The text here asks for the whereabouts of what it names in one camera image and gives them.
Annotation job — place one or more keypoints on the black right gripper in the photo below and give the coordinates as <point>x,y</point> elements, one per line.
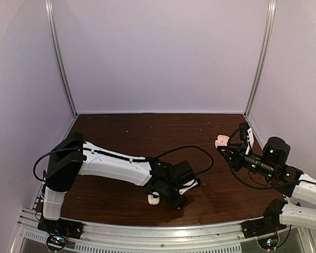
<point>238,149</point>

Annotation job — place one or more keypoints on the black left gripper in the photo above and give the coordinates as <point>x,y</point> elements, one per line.
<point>176,204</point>

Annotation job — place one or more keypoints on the pink earbud case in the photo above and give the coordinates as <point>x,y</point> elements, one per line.
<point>221,141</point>

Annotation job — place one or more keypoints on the white earbud case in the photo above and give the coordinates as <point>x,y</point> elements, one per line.
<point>153,199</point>

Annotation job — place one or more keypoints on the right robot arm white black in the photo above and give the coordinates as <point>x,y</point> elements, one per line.
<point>287,180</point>

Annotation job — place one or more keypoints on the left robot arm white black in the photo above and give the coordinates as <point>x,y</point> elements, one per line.
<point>74,156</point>

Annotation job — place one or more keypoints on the right base circuit board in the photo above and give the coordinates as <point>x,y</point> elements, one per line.
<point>268,243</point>

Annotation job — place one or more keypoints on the base circuit board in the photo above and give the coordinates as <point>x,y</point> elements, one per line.
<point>268,243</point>
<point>55,242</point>

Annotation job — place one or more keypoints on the left base circuit board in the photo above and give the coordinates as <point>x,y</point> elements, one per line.
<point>55,242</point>

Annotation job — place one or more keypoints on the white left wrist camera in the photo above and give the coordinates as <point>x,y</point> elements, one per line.
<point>189,185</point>

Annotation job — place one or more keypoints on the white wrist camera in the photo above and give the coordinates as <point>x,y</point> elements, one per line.
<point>246,135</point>
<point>189,185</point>

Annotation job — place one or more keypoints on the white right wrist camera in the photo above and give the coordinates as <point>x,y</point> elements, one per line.
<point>246,135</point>

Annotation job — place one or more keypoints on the aluminium front rail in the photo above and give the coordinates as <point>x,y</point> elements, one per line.
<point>100,237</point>

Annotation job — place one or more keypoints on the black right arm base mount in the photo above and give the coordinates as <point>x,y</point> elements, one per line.
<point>259,227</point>

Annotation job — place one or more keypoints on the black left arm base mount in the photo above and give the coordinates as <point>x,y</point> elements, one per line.
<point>62,227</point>

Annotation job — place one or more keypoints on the aluminium right corner post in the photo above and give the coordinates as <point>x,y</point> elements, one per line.
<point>267,35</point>

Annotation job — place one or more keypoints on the aluminium corner post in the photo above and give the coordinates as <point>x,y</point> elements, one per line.
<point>58,57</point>
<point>267,35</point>

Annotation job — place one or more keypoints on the aluminium left corner post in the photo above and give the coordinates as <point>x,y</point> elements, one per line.
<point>58,57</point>

